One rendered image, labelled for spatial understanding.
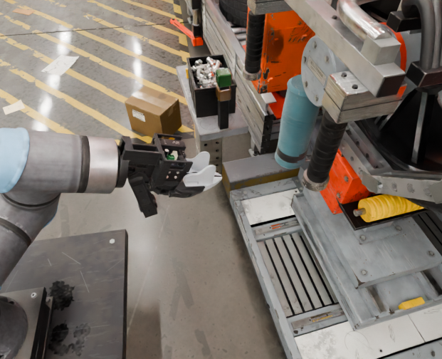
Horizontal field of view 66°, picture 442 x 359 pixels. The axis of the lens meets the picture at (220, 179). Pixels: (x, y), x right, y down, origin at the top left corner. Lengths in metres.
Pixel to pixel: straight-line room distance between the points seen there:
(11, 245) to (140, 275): 0.81
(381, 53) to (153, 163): 0.36
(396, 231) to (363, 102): 0.83
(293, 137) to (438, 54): 0.48
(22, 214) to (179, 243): 0.87
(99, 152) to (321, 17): 0.38
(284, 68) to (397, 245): 0.68
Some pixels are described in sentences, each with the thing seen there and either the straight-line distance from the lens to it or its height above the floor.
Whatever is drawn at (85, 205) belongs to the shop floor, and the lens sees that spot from 1.60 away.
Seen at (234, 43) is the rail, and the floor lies 0.39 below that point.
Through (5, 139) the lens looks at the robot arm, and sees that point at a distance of 0.53.
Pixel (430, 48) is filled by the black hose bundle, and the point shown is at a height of 1.00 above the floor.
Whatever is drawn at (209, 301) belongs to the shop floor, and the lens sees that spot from 1.28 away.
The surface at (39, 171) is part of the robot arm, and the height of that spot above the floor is 0.86.
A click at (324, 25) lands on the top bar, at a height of 0.97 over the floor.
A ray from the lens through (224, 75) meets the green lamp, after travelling 1.01.
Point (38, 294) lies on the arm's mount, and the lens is 1.00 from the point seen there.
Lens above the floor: 1.20
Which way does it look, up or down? 50 degrees down
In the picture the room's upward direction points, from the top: straight up
